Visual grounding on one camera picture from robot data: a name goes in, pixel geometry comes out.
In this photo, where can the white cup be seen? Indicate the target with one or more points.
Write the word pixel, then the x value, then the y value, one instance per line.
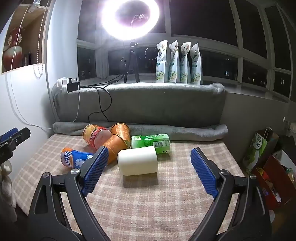
pixel 138 161

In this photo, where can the black tripod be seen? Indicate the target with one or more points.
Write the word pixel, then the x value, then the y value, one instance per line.
pixel 131 60

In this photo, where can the red cardboard box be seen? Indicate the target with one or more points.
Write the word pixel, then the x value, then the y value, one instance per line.
pixel 275 183

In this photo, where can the plaid blanket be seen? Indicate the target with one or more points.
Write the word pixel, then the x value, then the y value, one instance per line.
pixel 150 206

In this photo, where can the blue and orange can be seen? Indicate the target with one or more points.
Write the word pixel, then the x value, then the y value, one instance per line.
pixel 75 158

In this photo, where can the black charger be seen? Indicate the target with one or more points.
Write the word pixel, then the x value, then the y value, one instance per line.
pixel 72 87

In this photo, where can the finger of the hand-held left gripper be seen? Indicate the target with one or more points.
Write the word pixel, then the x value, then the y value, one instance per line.
pixel 22 135
pixel 5 154

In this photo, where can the red printed plastic cup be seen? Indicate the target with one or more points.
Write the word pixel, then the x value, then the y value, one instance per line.
pixel 96 135

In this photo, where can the wall picture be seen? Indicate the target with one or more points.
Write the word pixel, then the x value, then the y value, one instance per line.
pixel 16 48

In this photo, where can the white power strip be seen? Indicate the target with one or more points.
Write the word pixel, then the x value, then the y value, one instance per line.
pixel 62 83

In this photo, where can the white green stand-up pouch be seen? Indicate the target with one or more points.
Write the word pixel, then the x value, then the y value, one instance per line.
pixel 173 62
pixel 185 63
pixel 161 62
pixel 195 64

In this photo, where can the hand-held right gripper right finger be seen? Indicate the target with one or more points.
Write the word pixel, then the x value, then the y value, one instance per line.
pixel 204 171

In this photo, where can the orange patterned paper cup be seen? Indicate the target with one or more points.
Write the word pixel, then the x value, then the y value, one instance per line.
pixel 113 146
pixel 120 132

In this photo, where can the green drink carton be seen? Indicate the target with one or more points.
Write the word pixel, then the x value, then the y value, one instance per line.
pixel 150 140

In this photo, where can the grey blanket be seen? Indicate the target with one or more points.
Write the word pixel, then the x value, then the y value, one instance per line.
pixel 161 106

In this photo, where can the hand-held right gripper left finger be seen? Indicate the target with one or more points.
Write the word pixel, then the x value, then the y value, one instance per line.
pixel 96 169

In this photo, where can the green white paper bag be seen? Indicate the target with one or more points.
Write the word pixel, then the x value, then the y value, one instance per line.
pixel 256 150

